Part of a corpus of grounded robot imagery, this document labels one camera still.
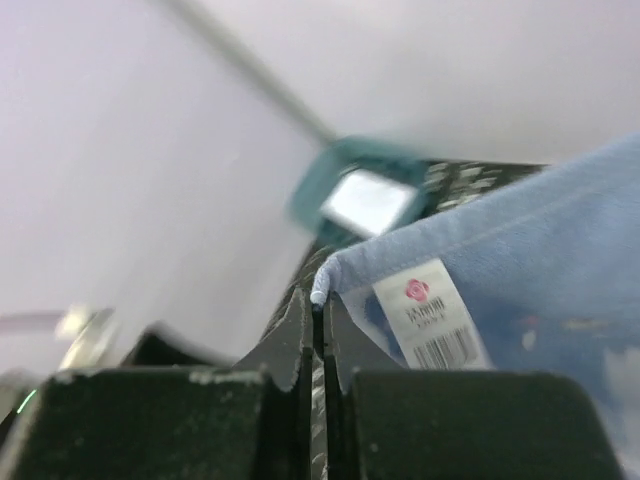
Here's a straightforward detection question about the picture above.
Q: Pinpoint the white towel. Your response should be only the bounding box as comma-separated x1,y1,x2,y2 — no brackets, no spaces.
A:
320,169,418,238

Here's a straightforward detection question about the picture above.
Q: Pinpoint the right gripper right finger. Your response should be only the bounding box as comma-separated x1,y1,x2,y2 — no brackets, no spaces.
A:
322,296,624,479

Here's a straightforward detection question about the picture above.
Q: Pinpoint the left aluminium frame post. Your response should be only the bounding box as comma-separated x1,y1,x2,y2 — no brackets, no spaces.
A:
154,1,339,145

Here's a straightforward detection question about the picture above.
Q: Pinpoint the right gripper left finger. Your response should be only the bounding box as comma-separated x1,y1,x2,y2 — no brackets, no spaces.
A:
1,289,313,479

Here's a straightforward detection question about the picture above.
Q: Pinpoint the light blue towel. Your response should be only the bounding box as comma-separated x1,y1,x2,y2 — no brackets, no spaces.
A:
310,135,639,479

